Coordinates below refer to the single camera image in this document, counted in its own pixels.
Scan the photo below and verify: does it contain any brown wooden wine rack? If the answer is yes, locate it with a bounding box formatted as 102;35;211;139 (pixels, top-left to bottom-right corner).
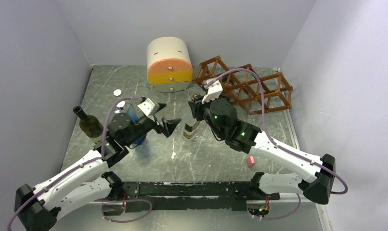
193;56;293;114

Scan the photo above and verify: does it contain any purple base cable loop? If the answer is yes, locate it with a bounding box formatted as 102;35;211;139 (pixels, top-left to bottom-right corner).
101;199;153;223

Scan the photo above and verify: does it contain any cream orange drawer cabinet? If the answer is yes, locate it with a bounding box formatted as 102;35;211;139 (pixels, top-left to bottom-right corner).
147;37;193;93

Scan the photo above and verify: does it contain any white bottle cap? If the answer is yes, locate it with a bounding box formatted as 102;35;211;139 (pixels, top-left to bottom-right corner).
113;89;122;97

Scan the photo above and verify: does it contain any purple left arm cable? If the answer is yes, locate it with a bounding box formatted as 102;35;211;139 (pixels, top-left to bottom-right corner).
6;96;143;231

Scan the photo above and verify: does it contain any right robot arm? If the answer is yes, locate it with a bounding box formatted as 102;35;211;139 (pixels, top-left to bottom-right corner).
188;95;336;205

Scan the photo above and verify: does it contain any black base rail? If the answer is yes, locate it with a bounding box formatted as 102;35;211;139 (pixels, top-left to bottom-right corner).
107;181;280;212

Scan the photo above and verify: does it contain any dark green wine bottle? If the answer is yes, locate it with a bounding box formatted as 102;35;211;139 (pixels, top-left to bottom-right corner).
73;106;103;143

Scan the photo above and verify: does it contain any blue square glass bottle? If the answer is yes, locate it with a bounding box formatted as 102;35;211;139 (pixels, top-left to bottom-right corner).
126;103;146;147

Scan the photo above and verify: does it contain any pink eraser block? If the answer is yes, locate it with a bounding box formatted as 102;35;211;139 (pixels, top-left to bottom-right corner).
246;156;256;168

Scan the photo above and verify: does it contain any clear labelled liquor bottle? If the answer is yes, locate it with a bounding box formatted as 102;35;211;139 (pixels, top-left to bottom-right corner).
182;121;201;141

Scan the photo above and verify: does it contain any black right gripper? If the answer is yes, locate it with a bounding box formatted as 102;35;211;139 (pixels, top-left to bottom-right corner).
190;92;224;139

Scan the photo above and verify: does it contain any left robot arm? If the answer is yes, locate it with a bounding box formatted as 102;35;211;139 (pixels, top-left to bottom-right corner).
14;99;181;231

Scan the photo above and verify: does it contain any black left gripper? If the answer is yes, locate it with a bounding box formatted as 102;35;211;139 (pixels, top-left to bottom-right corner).
124;115;181;145

